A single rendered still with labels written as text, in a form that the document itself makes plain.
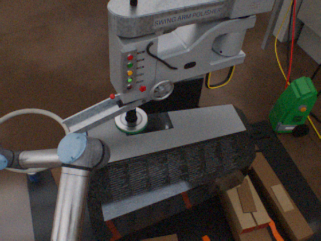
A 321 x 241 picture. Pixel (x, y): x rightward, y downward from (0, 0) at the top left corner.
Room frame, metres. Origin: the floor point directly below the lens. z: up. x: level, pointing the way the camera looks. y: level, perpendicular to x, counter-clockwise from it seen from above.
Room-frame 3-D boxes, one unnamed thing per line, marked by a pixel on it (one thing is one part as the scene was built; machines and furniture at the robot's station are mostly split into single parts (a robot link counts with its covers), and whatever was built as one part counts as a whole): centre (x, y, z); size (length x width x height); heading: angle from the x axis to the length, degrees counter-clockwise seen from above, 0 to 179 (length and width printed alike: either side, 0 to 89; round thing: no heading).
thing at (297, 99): (2.50, -1.27, 0.43); 0.35 x 0.35 x 0.87; 9
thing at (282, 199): (1.54, -1.07, 0.13); 0.25 x 0.10 x 0.01; 22
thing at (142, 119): (1.56, 0.21, 0.89); 0.21 x 0.21 x 0.01
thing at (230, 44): (1.90, -0.35, 1.39); 0.19 x 0.19 x 0.20
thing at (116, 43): (1.60, 0.14, 1.36); 0.36 x 0.22 x 0.45; 122
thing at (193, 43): (1.75, -0.13, 1.35); 0.74 x 0.23 x 0.49; 122
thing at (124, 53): (1.42, 0.21, 1.42); 0.08 x 0.03 x 0.28; 122
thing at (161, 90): (1.52, 0.04, 1.24); 0.15 x 0.10 x 0.15; 122
